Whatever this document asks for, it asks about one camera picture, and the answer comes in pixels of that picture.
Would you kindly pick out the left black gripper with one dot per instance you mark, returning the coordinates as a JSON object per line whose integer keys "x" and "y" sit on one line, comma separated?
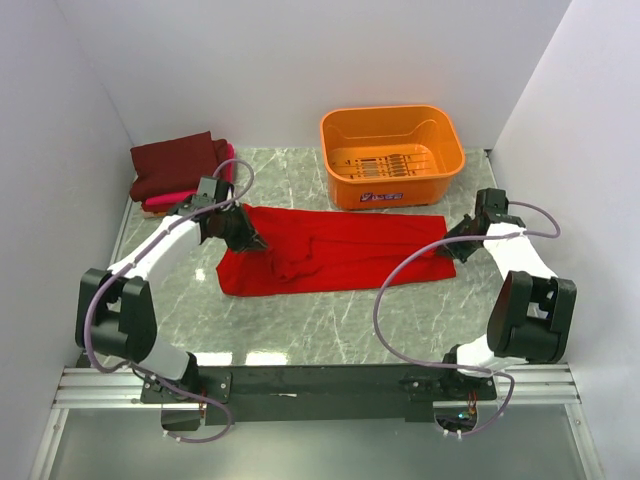
{"x": 248, "y": 239}

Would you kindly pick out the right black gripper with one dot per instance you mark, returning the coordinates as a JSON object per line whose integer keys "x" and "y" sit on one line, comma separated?
{"x": 458, "y": 252}

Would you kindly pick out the red t shirt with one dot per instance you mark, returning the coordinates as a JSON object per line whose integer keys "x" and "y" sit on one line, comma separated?
{"x": 322, "y": 251}

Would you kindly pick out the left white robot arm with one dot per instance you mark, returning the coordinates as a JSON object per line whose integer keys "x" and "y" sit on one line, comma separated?
{"x": 116, "y": 314}

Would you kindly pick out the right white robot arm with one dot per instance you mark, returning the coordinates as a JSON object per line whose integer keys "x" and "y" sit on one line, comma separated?
{"x": 532, "y": 315}

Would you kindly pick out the folded pink t shirt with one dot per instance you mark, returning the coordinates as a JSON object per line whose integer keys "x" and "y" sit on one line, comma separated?
{"x": 177, "y": 173}

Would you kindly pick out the folded maroon t shirt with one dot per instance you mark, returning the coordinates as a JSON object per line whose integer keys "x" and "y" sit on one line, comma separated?
{"x": 143, "y": 157}

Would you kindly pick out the orange plastic basket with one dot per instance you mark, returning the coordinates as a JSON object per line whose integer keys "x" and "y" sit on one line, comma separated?
{"x": 389, "y": 156}

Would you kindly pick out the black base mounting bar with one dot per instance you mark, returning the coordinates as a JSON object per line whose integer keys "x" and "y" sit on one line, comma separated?
{"x": 306, "y": 393}

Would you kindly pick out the aluminium rail frame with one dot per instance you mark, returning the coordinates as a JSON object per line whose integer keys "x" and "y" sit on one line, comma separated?
{"x": 86, "y": 388}

